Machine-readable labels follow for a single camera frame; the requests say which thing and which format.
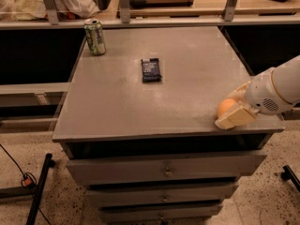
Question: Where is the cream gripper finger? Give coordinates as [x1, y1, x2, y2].
[215, 104, 256, 129]
[228, 82, 249, 100]

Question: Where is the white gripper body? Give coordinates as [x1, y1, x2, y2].
[245, 67, 293, 115]

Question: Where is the orange fruit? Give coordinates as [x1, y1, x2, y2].
[217, 97, 237, 117]

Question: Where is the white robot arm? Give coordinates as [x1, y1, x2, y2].
[215, 56, 300, 129]

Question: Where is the dark blue rxbar wrapper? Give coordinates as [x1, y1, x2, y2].
[141, 58, 162, 83]

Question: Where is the top grey drawer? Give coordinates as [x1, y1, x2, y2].
[67, 150, 266, 185]

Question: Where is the grey drawer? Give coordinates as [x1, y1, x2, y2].
[67, 150, 266, 185]
[86, 182, 238, 207]
[99, 202, 222, 223]

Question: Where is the black stand leg right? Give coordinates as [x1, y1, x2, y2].
[281, 165, 300, 192]

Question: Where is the black stand leg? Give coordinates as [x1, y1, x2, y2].
[0, 154, 55, 225]
[281, 165, 300, 192]

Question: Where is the middle grey drawer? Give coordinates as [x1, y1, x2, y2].
[86, 182, 238, 207]

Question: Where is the grey drawer cabinet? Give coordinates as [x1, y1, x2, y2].
[52, 27, 283, 211]

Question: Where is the bottom grey drawer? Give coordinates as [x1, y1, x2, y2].
[99, 202, 222, 223]

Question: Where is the green soda can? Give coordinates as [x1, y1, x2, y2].
[84, 19, 106, 55]

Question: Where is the white cloth pile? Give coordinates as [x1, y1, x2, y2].
[0, 0, 99, 21]

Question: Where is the black stand leg left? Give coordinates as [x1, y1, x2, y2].
[0, 154, 55, 225]

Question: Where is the grey metal rail frame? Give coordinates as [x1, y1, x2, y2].
[0, 0, 300, 30]

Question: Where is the black cable with orange tag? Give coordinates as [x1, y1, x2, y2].
[0, 143, 53, 225]

